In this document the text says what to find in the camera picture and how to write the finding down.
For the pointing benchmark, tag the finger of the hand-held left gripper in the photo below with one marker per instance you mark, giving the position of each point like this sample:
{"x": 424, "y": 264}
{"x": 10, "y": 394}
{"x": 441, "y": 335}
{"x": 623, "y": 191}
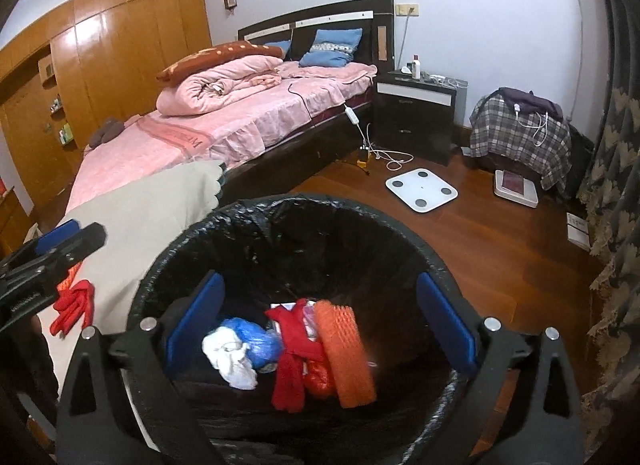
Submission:
{"x": 75, "y": 247}
{"x": 57, "y": 237}

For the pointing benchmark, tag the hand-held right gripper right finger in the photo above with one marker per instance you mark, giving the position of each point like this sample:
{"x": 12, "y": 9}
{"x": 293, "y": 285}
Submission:
{"x": 445, "y": 325}

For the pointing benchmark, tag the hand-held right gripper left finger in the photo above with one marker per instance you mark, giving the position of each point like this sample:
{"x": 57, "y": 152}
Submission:
{"x": 195, "y": 325}

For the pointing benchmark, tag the white tissue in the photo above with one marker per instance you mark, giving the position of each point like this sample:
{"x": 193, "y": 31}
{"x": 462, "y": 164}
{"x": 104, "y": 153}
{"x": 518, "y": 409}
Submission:
{"x": 235, "y": 365}

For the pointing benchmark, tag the blue plastic bag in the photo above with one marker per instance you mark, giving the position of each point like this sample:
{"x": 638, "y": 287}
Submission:
{"x": 260, "y": 345}

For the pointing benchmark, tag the orange foam net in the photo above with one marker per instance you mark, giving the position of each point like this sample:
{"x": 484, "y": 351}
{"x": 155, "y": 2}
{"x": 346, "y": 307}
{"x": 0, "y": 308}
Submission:
{"x": 345, "y": 355}
{"x": 72, "y": 275}

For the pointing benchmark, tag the bin with black bag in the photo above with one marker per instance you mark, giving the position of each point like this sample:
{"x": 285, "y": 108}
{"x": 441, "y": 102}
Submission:
{"x": 300, "y": 245}

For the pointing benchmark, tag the red plastic bag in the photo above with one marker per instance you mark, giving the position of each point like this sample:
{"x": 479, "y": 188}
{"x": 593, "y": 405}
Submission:
{"x": 320, "y": 380}

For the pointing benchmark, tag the beige tablecloth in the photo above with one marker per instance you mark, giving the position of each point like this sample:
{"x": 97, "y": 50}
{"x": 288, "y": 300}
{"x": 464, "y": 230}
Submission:
{"x": 150, "y": 215}

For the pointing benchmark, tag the grey clothes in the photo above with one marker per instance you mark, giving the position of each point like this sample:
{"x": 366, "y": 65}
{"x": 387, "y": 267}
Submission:
{"x": 107, "y": 132}

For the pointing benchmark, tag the white bathroom scale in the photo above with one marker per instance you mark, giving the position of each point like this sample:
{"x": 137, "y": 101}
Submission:
{"x": 422, "y": 190}

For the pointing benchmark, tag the white box with red book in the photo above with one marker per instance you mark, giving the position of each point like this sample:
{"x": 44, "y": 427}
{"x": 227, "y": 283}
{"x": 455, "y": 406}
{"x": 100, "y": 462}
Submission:
{"x": 515, "y": 187}

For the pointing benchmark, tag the bed with pink sheet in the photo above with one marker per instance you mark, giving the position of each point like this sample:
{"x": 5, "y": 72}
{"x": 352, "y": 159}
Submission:
{"x": 200, "y": 145}

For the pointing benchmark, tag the white book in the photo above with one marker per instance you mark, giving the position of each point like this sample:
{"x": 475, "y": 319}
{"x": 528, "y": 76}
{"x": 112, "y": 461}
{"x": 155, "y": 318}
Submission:
{"x": 579, "y": 232}

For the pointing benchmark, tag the cardboard box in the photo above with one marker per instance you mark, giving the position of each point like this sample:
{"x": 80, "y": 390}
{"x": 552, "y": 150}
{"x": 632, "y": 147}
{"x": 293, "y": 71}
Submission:
{"x": 46, "y": 67}

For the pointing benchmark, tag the wooden wardrobe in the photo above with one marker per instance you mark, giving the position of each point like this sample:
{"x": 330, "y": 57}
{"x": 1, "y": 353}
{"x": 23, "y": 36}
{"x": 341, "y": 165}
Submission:
{"x": 100, "y": 70}

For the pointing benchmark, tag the plaid cloth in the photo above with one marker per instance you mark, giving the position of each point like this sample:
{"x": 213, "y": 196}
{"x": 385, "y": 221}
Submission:
{"x": 515, "y": 145}

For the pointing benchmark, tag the black nightstand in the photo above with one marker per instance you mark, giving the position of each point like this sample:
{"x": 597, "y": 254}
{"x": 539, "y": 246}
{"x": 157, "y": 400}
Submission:
{"x": 415, "y": 120}

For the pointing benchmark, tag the pink quilt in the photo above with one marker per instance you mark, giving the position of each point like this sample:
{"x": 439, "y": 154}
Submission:
{"x": 215, "y": 90}

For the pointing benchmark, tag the patterned curtain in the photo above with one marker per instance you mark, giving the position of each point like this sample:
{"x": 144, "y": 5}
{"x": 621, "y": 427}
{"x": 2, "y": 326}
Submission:
{"x": 615, "y": 195}

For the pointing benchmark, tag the brown dotted blanket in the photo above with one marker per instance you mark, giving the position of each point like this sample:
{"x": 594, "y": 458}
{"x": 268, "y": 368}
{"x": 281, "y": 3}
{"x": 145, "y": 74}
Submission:
{"x": 215, "y": 57}

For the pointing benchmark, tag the purple garment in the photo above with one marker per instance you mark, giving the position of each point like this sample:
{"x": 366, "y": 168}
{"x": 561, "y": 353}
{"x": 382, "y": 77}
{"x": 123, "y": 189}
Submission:
{"x": 530, "y": 100}

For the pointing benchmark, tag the white bottle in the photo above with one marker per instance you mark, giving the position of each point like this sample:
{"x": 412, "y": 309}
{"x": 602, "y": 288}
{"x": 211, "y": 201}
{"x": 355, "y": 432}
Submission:
{"x": 416, "y": 69}

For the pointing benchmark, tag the plain blue pillow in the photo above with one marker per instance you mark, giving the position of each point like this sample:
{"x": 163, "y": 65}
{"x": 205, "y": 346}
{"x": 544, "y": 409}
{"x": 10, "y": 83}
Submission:
{"x": 280, "y": 47}

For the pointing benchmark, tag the black headboard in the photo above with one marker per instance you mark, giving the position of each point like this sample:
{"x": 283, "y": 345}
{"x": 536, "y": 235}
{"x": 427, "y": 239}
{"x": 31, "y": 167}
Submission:
{"x": 370, "y": 35}

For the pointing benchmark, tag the blue patterned pillow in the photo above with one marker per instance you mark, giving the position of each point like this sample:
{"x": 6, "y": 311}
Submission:
{"x": 330, "y": 47}

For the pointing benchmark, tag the wall outlet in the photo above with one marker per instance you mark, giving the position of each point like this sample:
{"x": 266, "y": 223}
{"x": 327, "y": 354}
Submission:
{"x": 406, "y": 9}

